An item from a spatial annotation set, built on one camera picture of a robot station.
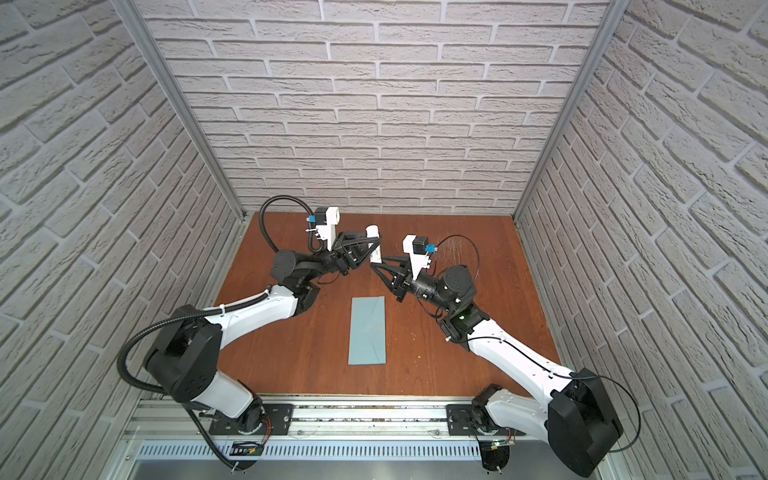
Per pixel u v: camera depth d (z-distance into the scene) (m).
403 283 0.59
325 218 0.59
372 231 0.61
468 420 0.74
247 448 0.72
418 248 0.58
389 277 0.65
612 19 0.70
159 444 0.71
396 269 0.62
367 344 0.87
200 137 0.95
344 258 0.60
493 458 0.69
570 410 0.40
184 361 0.44
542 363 0.46
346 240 0.63
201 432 0.71
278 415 0.75
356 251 0.62
